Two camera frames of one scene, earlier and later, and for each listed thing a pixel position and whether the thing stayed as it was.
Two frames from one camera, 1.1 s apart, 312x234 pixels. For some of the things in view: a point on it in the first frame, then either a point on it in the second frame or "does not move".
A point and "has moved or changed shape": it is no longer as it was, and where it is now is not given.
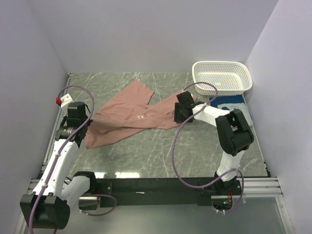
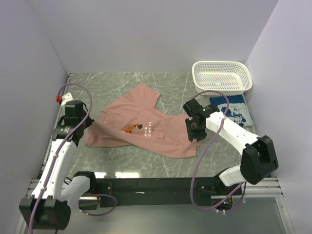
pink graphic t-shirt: (128, 112) has moved or changed shape
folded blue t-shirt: (232, 102) does not move
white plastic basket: (230, 78) does not move
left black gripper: (87, 118) does not move
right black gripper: (177, 115) -> (192, 135)
